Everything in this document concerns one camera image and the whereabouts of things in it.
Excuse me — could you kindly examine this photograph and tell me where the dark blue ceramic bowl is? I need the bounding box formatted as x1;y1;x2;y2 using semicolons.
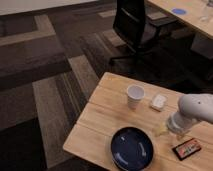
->
110;127;154;171

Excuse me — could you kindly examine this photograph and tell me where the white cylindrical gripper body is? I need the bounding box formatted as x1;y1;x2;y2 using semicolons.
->
166;111;197;135

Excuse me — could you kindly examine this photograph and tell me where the clear drinking glass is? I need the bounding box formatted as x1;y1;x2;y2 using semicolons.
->
199;14;209;22

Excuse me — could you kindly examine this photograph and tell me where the blue round coaster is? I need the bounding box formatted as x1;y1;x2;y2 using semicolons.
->
172;8;187;15

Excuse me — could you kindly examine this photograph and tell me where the white paper cup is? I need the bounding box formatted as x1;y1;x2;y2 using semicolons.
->
126;84;145;109

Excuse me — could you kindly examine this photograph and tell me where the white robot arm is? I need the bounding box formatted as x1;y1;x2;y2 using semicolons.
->
153;93;213;137

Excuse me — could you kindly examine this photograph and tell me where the small white plastic container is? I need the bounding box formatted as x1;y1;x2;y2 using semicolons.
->
150;94;167;111

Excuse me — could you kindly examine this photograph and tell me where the black and orange snack packet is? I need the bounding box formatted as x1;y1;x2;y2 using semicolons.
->
172;138;202;161

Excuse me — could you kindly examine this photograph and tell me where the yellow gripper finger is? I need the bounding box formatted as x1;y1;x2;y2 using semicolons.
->
176;134;186;140
153;123;169;137

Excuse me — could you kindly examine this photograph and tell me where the black office chair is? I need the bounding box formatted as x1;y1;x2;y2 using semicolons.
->
109;0;175;65

